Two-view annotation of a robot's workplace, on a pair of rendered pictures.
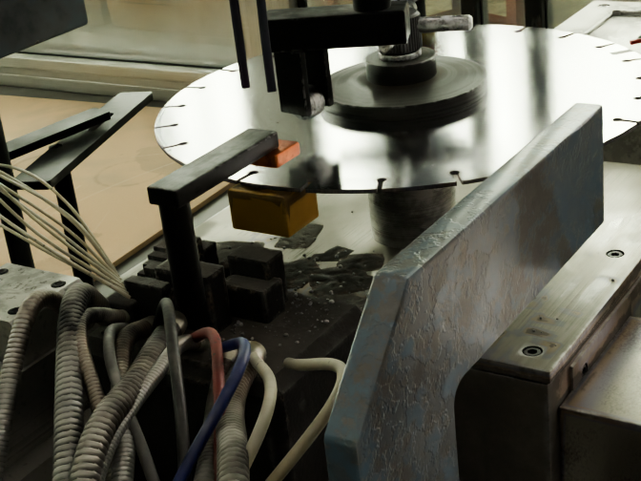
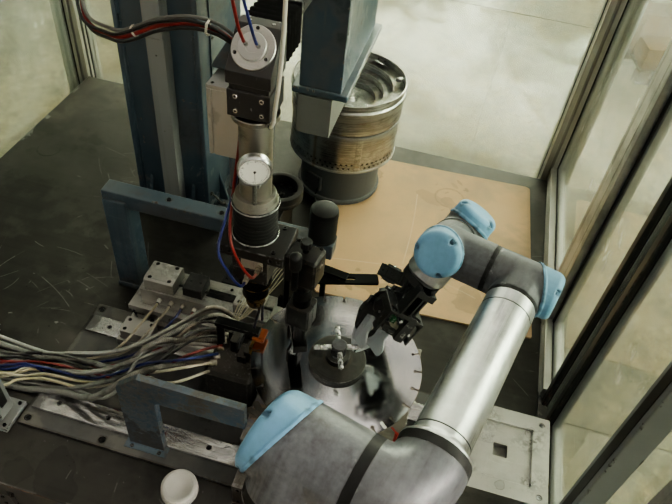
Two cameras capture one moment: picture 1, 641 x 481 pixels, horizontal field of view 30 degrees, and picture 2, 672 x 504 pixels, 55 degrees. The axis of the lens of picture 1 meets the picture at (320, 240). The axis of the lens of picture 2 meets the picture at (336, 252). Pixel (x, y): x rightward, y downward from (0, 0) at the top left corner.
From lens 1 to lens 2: 1.14 m
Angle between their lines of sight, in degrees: 55
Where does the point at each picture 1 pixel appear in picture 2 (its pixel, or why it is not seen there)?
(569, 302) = not seen: hidden behind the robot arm
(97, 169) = not seen: hidden behind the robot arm
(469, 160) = (271, 388)
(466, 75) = (338, 376)
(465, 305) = (159, 396)
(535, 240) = (197, 408)
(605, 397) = not seen: hidden behind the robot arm
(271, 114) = (316, 327)
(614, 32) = (501, 432)
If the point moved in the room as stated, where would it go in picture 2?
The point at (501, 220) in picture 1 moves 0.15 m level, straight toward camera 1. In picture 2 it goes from (178, 395) to (87, 406)
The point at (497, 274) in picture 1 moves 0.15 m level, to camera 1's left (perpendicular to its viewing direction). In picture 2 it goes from (175, 401) to (161, 335)
